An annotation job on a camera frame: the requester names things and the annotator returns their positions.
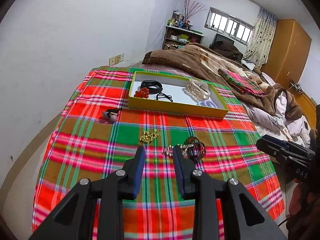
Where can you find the wall outlet plate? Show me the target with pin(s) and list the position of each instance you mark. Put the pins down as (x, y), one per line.
(116, 59)

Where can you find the wooden bedside cabinet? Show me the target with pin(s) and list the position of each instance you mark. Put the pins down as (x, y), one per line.
(307, 105)

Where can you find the yellow-green jewelry tray box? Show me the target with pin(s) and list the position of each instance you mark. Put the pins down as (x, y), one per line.
(175, 97)

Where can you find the wooden wardrobe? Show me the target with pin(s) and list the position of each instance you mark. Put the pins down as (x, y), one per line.
(288, 54)

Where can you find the black smart band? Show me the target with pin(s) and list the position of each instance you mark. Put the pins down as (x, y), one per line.
(153, 86)

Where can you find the barred window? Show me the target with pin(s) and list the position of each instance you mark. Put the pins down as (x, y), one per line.
(229, 25)

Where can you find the patterned curtain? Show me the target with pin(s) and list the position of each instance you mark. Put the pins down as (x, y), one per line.
(259, 45)

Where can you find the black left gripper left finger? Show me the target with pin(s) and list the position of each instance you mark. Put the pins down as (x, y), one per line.
(73, 217)

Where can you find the wooden shelf unit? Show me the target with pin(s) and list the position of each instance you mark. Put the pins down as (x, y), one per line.
(175, 38)

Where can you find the brown fleece blanket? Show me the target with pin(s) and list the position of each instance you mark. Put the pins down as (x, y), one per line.
(203, 63)

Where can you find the cream pearl hair claw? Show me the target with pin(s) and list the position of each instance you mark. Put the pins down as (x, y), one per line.
(199, 89)

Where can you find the silver rhinestone hair clip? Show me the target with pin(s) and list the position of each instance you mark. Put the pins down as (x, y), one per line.
(168, 151)

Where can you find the white duvet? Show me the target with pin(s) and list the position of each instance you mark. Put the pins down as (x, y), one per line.
(276, 113)

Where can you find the folded plaid cloth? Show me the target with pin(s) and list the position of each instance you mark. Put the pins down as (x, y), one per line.
(241, 84)

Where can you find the pink blossom branches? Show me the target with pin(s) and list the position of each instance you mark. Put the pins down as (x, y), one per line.
(191, 8)

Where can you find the black television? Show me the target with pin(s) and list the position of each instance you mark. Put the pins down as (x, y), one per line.
(221, 38)

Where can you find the red green plaid blanket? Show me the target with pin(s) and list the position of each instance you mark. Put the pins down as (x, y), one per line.
(97, 133)

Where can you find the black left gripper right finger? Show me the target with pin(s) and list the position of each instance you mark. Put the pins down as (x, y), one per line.
(243, 217)

